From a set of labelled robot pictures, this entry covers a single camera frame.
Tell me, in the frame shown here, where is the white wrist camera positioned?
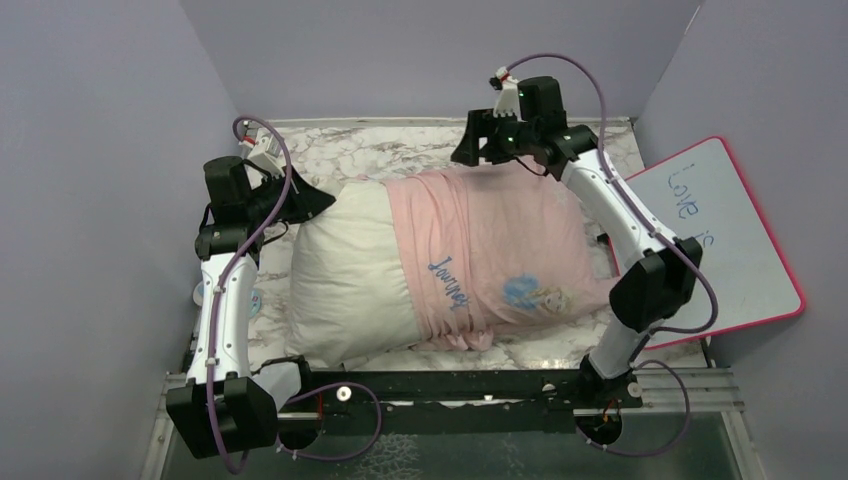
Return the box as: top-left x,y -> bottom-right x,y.
490,67 -> 522,120
247,129 -> 285,176

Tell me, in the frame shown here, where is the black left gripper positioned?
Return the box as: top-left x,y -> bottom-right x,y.
246,163 -> 337,226

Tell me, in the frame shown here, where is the white pillow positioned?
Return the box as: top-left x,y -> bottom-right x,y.
284,181 -> 421,367

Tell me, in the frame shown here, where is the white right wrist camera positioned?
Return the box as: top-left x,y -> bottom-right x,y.
490,67 -> 522,120

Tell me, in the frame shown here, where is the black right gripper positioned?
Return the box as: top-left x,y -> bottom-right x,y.
452,108 -> 539,167

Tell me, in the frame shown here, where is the Elsa print pink-lined pillowcase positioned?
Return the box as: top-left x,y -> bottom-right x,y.
385,163 -> 613,351

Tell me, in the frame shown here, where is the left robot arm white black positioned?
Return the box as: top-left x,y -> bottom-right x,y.
165,156 -> 335,463

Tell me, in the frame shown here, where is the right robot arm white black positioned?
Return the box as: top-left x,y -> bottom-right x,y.
451,68 -> 704,407

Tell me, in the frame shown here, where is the pink framed whiteboard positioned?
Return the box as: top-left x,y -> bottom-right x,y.
627,136 -> 806,336

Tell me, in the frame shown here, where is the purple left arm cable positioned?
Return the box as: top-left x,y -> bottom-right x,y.
205,115 -> 384,476

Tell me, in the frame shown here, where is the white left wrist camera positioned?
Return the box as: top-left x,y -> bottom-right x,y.
247,129 -> 285,176

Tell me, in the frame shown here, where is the aluminium table frame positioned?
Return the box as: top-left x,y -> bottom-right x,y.
165,110 -> 707,475

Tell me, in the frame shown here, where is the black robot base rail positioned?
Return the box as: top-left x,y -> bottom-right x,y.
278,368 -> 642,450

